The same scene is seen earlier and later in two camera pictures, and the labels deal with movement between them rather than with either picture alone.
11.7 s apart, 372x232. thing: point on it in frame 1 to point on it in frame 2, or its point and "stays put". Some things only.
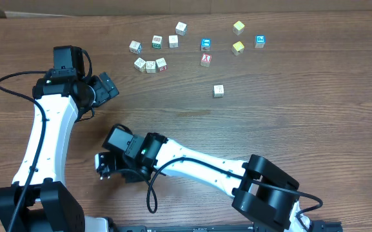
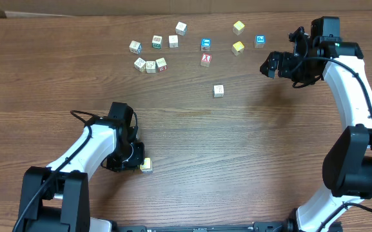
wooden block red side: [161, 65] stays put
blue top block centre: [205, 44] stays put
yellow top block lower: [238, 48] stays put
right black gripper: [105, 164] to [280, 62]
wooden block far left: [135, 47] stays put
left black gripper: [107, 86] to [137, 153]
